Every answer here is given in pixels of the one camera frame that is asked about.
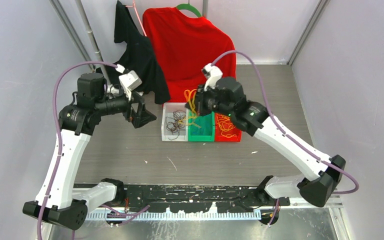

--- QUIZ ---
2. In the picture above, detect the green plastic bin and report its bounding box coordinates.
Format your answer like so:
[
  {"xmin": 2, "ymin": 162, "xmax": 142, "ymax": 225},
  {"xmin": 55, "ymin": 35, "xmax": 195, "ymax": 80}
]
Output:
[{"xmin": 187, "ymin": 111, "xmax": 216, "ymax": 142}]

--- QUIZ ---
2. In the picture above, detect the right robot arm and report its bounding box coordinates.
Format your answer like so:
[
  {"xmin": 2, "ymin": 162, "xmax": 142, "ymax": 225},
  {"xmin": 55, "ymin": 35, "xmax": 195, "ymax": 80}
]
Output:
[{"xmin": 185, "ymin": 77, "xmax": 346, "ymax": 207}]

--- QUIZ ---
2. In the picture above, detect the red plastic bin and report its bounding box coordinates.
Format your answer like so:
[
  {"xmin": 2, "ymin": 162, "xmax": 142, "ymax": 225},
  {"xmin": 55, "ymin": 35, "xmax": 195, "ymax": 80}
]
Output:
[{"xmin": 214, "ymin": 113, "xmax": 242, "ymax": 143}]

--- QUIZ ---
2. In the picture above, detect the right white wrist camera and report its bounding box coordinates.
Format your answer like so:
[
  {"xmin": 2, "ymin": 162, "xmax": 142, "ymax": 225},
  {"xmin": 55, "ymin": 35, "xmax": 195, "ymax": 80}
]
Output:
[{"xmin": 201, "ymin": 63, "xmax": 223, "ymax": 92}]

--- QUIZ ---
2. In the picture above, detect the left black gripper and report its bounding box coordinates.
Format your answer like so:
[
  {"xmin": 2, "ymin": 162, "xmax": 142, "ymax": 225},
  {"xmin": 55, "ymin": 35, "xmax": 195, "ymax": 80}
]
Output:
[{"xmin": 95, "ymin": 87, "xmax": 157, "ymax": 128}]

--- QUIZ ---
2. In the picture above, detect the black t-shirt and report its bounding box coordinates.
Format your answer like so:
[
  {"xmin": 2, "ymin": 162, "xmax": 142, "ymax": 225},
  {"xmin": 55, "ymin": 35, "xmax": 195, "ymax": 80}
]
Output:
[{"xmin": 114, "ymin": 1, "xmax": 171, "ymax": 105}]

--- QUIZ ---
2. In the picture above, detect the pink clothes hanger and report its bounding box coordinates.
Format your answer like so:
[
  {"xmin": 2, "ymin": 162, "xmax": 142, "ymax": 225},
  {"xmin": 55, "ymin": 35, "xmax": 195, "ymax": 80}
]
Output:
[{"xmin": 126, "ymin": 0, "xmax": 147, "ymax": 37}]

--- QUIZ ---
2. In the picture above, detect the green clothes hanger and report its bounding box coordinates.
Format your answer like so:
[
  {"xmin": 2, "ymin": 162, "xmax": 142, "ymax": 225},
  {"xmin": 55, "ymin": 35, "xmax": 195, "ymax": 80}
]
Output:
[{"xmin": 175, "ymin": 3, "xmax": 202, "ymax": 18}]

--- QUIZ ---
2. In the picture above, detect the aluminium frame rail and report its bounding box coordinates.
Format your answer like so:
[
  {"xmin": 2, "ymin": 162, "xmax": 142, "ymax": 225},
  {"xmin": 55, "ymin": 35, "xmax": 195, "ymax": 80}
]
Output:
[{"xmin": 41, "ymin": 186, "xmax": 344, "ymax": 211}]

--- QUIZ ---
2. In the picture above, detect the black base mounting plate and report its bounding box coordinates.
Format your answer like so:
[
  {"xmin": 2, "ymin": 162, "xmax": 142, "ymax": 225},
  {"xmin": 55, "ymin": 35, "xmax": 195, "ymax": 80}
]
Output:
[{"xmin": 104, "ymin": 184, "xmax": 276, "ymax": 214}]

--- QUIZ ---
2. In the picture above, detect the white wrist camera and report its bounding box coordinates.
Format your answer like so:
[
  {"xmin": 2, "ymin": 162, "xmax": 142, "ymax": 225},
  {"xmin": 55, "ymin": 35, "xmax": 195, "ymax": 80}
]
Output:
[
  {"xmin": 118, "ymin": 70, "xmax": 142, "ymax": 101},
  {"xmin": 201, "ymin": 63, "xmax": 223, "ymax": 92}
]

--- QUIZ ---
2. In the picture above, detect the red t-shirt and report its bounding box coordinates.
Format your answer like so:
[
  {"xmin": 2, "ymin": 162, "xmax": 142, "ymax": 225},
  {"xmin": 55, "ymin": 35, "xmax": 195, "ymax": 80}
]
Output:
[{"xmin": 142, "ymin": 7, "xmax": 235, "ymax": 102}]

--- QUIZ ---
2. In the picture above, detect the white plastic bin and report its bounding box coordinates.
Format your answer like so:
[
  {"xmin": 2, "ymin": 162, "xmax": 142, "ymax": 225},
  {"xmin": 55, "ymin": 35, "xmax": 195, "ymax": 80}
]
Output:
[{"xmin": 161, "ymin": 102, "xmax": 188, "ymax": 142}]

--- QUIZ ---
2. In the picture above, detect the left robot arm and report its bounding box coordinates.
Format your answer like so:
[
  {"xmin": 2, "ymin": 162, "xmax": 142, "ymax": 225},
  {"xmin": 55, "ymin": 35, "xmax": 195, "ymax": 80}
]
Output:
[{"xmin": 22, "ymin": 71, "xmax": 156, "ymax": 231}]

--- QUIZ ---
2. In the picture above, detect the white clothes rack stand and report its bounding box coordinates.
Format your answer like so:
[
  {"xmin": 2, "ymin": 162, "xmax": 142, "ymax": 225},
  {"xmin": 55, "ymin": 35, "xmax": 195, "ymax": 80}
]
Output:
[{"xmin": 75, "ymin": 0, "xmax": 120, "ymax": 95}]

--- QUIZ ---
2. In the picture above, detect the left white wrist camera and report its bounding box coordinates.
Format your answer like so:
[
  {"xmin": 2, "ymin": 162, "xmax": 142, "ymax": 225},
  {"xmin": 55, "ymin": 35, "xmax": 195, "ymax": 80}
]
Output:
[{"xmin": 118, "ymin": 70, "xmax": 142, "ymax": 101}]

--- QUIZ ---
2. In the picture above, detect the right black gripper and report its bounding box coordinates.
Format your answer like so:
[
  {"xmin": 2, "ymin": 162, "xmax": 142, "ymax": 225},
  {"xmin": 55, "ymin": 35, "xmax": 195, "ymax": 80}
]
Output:
[{"xmin": 186, "ymin": 82, "xmax": 234, "ymax": 117}]

